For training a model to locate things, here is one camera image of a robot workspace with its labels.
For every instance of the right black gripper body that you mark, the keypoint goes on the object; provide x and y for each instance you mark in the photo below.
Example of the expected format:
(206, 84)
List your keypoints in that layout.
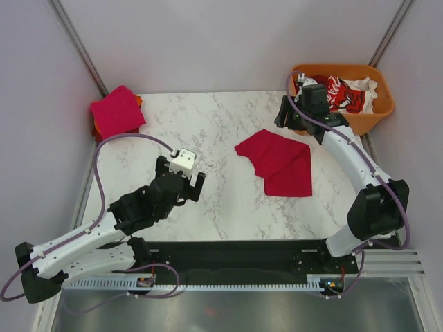
(299, 121)

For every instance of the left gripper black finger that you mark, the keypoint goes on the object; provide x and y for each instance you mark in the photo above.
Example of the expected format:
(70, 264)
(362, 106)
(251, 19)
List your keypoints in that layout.
(195, 190)
(161, 166)

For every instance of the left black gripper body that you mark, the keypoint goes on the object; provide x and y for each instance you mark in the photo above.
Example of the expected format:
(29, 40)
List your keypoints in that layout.
(185, 191)

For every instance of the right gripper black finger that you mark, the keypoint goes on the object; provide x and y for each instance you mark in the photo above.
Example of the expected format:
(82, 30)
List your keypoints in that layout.
(284, 118)
(338, 119)

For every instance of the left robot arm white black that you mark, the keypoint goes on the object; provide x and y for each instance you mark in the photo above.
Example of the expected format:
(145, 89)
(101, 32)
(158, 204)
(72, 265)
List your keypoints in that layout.
(110, 245)

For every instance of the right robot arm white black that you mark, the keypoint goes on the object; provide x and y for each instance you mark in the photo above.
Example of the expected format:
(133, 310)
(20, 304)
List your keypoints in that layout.
(380, 205)

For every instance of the red white printed t shirt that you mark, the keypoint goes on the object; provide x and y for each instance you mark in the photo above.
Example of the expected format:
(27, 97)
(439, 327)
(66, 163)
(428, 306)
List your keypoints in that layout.
(351, 96)

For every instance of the orange plastic basket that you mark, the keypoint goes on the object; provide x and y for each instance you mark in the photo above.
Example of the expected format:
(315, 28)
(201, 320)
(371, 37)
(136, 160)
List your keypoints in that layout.
(383, 106)

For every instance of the folded pink t shirt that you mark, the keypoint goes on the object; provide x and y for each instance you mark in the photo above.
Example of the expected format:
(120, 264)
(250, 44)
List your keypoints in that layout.
(120, 105)

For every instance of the folded dark red t shirt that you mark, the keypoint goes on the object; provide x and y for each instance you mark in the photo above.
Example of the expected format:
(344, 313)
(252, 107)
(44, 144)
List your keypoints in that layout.
(104, 130)

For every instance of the folded orange t shirt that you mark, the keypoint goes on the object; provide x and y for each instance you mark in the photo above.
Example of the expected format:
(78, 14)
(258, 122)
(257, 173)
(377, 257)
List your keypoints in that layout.
(139, 100)

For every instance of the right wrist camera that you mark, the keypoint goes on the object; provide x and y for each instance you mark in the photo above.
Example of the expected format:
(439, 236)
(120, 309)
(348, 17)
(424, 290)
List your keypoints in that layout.
(302, 81)

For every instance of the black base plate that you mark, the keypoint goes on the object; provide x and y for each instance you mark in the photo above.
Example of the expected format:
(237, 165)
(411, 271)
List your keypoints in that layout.
(239, 263)

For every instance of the right aluminium frame post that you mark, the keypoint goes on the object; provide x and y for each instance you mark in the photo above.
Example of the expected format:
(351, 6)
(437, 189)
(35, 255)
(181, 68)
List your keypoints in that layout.
(391, 31)

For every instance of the aluminium frame post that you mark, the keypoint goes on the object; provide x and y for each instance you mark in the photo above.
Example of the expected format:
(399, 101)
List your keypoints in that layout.
(74, 37)
(391, 31)

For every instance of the aluminium rail profile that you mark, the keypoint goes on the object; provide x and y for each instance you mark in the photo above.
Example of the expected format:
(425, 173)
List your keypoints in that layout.
(390, 263)

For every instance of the left aluminium frame post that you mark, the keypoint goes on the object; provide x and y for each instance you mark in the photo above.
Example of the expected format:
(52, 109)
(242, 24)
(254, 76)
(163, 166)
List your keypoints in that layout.
(74, 37)

